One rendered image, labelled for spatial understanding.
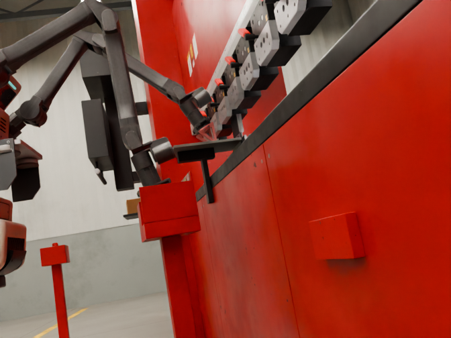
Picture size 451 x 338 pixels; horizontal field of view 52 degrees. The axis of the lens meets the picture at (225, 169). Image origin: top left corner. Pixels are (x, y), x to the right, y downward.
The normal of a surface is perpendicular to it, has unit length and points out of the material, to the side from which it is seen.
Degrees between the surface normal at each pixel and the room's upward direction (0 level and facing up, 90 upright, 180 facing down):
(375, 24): 90
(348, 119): 90
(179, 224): 90
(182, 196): 90
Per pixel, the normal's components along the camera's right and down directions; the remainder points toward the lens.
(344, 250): -0.96, 0.13
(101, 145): 0.15, -0.19
